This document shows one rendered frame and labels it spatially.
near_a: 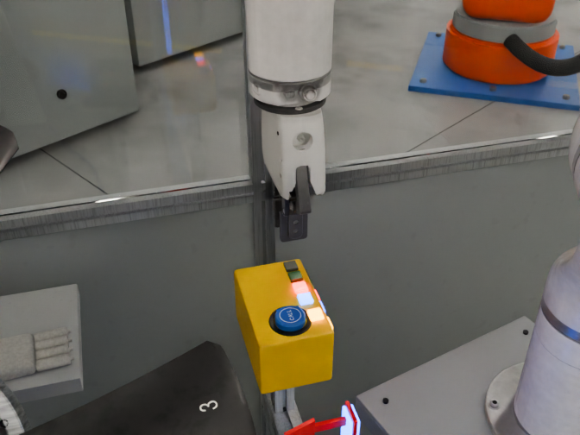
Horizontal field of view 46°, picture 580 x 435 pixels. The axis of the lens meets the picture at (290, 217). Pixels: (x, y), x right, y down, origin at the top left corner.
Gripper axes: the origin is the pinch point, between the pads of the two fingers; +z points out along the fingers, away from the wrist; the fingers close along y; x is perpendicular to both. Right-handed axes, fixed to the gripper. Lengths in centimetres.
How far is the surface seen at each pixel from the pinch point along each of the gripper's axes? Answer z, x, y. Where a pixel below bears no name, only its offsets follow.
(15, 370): 36, 39, 20
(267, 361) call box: 19.0, 4.0, -3.5
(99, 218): 26, 23, 45
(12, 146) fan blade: -19.7, 25.6, -12.3
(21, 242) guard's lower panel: 29, 38, 46
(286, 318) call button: 15.3, 0.7, -0.5
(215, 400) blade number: 3.3, 12.9, -21.4
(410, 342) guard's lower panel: 76, -43, 46
